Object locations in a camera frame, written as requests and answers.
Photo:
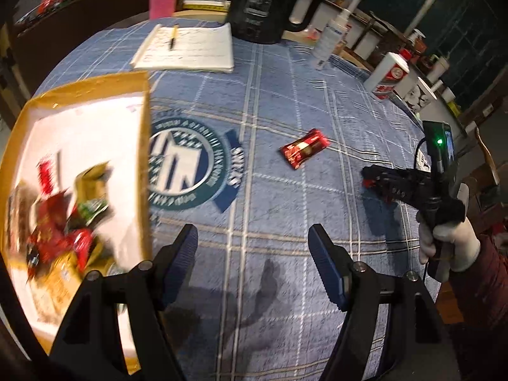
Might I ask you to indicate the wide red snack packet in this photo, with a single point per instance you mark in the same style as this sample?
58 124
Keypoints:
51 218

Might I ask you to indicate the white tumbler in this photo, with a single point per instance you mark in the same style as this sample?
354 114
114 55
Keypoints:
438 67

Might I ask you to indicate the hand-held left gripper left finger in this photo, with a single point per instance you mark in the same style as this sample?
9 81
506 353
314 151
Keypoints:
182 262

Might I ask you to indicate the blue plaid tablecloth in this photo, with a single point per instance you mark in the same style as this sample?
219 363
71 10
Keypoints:
270 198

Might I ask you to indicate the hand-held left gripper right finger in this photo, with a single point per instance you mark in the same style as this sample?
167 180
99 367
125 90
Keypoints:
329 266

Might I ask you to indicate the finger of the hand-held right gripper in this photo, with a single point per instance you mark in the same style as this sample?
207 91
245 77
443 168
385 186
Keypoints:
389 172
391 192

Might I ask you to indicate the white notebook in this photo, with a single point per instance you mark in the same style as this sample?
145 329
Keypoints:
186 47

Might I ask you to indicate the black jug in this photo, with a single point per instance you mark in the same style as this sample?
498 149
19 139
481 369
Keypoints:
258 8

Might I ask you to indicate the pile of red packets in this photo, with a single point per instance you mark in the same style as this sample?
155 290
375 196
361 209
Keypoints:
57 2

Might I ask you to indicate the dark red snack packet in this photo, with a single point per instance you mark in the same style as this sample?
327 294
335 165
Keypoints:
81 246

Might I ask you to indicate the yellow-rimmed white tray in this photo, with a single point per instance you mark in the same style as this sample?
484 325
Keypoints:
79 127

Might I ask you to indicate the yellow flat box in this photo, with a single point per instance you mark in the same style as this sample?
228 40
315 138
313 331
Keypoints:
206 6

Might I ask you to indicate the red gold swirl snack packet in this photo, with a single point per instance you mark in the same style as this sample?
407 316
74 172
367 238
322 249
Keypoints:
303 149

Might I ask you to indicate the white cup red label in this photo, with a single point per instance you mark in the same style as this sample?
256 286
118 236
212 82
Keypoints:
387 75

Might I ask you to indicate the white spray bottle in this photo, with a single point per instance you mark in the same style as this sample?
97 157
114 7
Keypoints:
331 35

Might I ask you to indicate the wooden chair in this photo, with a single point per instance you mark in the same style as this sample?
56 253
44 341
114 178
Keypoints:
488 154

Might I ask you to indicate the person's right hand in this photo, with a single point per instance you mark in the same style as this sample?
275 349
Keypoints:
452 242

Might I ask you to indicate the person's right forearm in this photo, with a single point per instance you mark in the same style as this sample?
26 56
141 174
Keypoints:
484 305

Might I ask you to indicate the white patterned mug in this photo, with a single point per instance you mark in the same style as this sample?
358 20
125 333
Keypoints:
418 95

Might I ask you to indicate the black pen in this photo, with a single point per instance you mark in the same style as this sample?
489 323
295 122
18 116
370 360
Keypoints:
173 37

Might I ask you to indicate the yellow snack packet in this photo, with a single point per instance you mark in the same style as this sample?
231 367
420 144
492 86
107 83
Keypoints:
63 281

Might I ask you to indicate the green gold snack packet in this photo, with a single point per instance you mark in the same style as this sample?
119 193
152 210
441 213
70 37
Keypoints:
91 190

